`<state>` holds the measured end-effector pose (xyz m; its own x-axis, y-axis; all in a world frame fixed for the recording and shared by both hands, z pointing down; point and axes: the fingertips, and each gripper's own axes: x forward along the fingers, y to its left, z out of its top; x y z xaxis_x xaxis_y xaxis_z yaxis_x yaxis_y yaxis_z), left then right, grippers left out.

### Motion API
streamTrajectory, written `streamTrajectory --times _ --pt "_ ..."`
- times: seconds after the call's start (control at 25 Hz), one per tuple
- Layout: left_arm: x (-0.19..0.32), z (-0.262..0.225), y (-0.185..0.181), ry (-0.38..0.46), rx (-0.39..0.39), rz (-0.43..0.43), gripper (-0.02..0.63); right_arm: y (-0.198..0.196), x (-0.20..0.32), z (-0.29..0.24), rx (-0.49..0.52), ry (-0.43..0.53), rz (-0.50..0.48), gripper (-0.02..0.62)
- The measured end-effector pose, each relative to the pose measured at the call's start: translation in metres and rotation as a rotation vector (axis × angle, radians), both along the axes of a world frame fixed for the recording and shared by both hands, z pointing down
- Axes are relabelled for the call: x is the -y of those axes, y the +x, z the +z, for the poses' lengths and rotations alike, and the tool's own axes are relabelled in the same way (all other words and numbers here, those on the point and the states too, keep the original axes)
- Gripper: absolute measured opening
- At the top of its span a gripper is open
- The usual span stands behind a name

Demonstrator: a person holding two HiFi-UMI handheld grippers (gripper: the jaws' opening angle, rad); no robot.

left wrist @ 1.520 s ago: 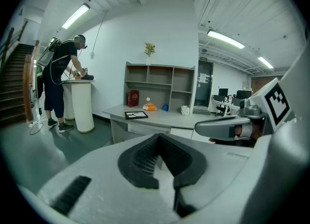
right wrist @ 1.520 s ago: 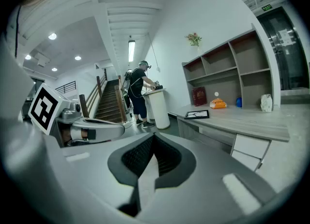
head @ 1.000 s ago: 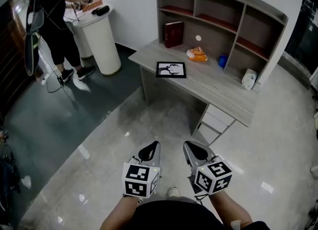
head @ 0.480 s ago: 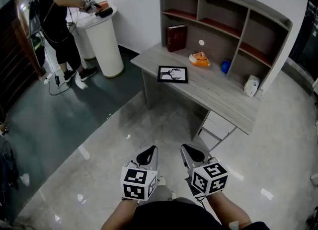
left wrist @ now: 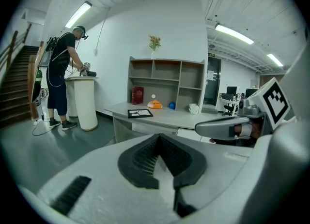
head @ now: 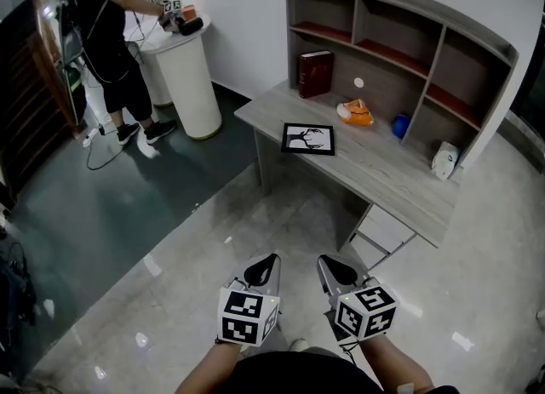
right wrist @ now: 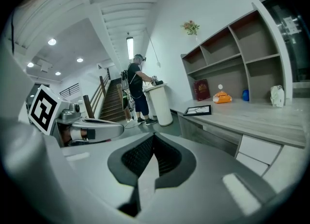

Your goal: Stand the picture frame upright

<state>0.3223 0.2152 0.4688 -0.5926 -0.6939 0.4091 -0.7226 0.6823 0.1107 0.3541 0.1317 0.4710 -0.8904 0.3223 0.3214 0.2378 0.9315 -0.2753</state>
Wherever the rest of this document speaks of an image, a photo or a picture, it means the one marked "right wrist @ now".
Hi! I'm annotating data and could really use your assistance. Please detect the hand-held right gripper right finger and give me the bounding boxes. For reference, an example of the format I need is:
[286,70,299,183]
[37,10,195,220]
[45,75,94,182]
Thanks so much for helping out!
[135,132,277,224]

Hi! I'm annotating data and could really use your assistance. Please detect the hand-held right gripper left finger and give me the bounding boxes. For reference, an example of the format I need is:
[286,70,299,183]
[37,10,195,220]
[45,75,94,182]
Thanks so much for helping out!
[61,132,155,222]

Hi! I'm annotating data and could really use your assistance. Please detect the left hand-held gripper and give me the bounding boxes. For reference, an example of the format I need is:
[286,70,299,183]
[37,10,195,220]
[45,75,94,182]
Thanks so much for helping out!
[27,84,125,147]

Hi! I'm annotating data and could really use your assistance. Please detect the black picture frame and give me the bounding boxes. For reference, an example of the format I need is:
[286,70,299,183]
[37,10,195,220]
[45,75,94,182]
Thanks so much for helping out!
[183,105,212,117]

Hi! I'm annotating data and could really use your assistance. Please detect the brown wooden staircase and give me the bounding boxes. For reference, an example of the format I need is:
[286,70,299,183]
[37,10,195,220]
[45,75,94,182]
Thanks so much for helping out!
[99,77,132,123]

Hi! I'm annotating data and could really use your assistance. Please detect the wooden stair handrail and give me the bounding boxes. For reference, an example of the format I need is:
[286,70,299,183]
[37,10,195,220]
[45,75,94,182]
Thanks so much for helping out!
[82,74,111,119]

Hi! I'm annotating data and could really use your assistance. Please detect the black metal balcony railing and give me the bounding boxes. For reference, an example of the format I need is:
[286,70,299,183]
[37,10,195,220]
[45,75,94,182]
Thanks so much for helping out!
[59,82,80,98]

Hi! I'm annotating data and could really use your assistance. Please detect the white drawer front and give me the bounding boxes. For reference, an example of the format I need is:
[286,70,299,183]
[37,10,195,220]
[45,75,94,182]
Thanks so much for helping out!
[238,134,283,166]
[235,152,269,177]

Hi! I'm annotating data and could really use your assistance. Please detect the person's white shirt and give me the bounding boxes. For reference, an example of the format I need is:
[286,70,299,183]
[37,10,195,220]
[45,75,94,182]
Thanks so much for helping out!
[0,5,73,221]

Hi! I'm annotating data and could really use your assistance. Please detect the long ceiling tube lamp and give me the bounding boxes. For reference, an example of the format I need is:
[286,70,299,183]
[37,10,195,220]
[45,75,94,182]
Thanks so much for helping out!
[126,36,135,60]

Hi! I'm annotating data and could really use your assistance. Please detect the grey wooden desk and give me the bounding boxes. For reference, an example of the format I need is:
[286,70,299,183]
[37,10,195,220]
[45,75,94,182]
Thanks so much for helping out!
[170,96,310,194]

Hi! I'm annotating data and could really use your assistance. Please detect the orange plastic bag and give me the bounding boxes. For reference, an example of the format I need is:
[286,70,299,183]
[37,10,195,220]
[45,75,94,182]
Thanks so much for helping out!
[213,90,233,104]

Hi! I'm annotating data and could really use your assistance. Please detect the red hardcover book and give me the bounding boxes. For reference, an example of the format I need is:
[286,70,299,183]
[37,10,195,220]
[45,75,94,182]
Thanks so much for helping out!
[193,78,211,102]

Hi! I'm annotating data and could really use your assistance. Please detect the grey wooden shelf unit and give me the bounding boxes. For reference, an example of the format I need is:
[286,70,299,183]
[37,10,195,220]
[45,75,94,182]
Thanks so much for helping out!
[180,2,294,105]

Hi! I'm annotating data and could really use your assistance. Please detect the white plastic bag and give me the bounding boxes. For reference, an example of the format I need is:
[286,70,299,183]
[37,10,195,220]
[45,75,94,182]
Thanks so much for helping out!
[270,85,285,108]

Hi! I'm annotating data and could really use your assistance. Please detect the flower bouquet in vase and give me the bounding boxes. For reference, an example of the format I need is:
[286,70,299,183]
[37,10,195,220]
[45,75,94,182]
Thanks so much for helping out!
[180,20,201,43]

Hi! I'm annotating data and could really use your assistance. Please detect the glass door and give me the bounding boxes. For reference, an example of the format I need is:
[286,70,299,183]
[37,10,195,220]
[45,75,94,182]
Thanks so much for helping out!
[263,0,310,84]

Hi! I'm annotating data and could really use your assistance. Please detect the white paper notice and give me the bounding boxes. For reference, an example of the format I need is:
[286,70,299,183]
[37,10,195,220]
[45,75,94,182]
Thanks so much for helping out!
[283,16,300,35]

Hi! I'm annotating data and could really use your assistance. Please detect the white cylindrical pedestal table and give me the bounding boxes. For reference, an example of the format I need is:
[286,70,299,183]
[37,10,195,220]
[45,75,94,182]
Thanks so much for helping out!
[144,83,174,127]

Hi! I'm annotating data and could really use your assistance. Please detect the hanging wall cable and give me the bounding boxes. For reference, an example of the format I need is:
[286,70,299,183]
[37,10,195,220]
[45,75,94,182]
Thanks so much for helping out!
[144,27,162,68]

